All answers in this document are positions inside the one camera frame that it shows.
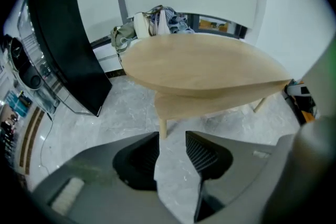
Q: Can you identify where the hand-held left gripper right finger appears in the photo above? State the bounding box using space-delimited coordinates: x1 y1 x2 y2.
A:
185 130 290 224

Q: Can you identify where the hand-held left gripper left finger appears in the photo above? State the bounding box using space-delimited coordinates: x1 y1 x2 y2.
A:
31 131 172 224

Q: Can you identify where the wooden coffee table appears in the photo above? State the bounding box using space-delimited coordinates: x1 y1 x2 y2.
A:
121 33 293 140

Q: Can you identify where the black round appliance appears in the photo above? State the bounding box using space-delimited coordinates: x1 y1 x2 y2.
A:
8 36 61 115

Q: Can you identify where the black glass cabinet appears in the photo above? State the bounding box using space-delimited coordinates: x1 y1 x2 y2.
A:
16 0 114 118

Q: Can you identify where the olive green bag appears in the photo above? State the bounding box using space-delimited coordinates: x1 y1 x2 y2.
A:
110 22 138 54

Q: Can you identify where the blue patterned cloth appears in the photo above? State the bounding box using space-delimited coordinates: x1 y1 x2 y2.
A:
149 5 195 35

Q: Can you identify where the beige tote bag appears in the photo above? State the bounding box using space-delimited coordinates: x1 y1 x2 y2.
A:
133 11 152 39

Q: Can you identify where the white fabric bag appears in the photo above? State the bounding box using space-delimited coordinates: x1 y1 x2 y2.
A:
154 8 172 35

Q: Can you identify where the black floor cable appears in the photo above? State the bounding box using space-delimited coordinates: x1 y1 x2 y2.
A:
38 112 55 174

